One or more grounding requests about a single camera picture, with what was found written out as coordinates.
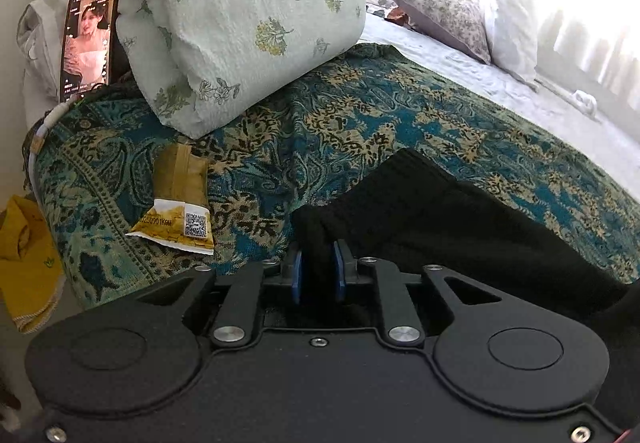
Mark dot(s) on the grey white cloth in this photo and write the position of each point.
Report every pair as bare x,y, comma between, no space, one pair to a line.
40,53

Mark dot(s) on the smartphone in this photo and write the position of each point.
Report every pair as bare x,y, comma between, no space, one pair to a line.
87,43

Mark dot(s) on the black pants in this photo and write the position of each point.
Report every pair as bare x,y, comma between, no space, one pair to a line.
450,233

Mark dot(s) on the reddish floral pillow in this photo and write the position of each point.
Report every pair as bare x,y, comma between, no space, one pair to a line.
392,10

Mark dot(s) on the teal patterned blanket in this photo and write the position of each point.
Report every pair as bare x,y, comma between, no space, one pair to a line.
375,123

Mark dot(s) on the white pillow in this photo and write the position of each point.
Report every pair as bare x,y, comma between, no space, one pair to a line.
510,33

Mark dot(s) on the small rolled white cloth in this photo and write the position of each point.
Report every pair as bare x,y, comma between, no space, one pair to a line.
585,102

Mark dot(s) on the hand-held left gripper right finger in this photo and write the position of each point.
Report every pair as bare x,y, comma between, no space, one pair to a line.
341,273

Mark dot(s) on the yellow snack packet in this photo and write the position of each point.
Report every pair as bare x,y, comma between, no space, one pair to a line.
180,188

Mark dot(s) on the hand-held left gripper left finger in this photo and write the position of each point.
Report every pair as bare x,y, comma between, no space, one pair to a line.
296,273

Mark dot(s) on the pale green floral quilt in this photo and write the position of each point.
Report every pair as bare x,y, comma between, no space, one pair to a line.
240,23

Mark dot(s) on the yellow cloth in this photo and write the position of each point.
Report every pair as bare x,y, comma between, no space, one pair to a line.
25,268

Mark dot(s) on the grey floral pillow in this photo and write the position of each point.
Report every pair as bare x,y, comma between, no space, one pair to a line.
440,15

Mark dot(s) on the white bed sheet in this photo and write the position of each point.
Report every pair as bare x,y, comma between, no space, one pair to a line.
500,93

